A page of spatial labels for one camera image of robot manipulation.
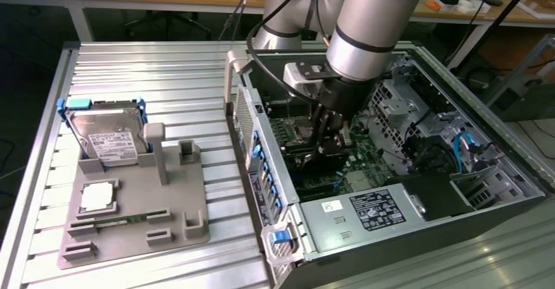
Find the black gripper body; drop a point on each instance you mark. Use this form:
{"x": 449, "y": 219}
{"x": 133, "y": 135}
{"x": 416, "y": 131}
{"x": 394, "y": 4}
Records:
{"x": 348, "y": 97}

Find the green graphics card black fan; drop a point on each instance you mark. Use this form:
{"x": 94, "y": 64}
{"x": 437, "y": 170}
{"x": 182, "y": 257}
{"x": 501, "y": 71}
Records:
{"x": 325, "y": 163}

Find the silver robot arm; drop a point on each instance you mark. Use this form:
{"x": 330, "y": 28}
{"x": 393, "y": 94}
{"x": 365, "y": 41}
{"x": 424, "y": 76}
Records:
{"x": 369, "y": 26}

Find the CPU socket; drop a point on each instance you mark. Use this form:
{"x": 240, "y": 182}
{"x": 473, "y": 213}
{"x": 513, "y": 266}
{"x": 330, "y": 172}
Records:
{"x": 302, "y": 130}

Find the black RAM stick white label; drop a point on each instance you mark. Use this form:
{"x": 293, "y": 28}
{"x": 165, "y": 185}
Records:
{"x": 300, "y": 150}

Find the green motherboard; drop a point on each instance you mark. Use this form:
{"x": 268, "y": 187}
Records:
{"x": 369, "y": 159}

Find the silver perforated disk bay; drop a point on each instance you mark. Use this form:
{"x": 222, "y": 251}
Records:
{"x": 400, "y": 107}

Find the silver chipset heatsink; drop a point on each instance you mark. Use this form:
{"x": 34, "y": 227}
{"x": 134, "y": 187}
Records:
{"x": 360, "y": 181}

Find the grey power supply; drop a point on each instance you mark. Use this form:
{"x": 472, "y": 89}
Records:
{"x": 338, "y": 230}

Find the blue case latch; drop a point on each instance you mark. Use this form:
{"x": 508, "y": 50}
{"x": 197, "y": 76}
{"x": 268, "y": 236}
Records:
{"x": 278, "y": 237}

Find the white orange desk item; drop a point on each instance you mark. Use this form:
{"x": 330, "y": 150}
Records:
{"x": 470, "y": 5}

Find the open black PC case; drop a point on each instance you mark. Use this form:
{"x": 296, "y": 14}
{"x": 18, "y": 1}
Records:
{"x": 434, "y": 246}

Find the black stand pole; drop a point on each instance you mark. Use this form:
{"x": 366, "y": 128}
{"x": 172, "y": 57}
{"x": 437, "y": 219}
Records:
{"x": 496, "y": 22}

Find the grey cabinet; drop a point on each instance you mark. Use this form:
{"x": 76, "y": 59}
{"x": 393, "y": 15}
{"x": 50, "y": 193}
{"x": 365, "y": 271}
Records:
{"x": 529, "y": 100}

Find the silver hard disk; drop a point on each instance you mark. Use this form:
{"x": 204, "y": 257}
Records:
{"x": 109, "y": 130}

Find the green RAM stick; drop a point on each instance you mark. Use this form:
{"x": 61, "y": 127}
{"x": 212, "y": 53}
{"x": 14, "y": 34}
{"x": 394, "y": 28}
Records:
{"x": 126, "y": 219}

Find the grey parts rack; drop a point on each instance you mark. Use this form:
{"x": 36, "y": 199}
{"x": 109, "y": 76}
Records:
{"x": 130, "y": 237}

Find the silver CPU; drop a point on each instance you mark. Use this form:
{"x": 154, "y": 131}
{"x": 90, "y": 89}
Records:
{"x": 98, "y": 196}

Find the blue disk caddy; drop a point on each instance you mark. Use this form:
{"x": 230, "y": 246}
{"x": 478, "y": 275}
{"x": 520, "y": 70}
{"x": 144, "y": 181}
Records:
{"x": 81, "y": 103}

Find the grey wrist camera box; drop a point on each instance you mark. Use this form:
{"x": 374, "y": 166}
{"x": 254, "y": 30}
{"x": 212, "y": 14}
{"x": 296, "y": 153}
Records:
{"x": 300, "y": 78}

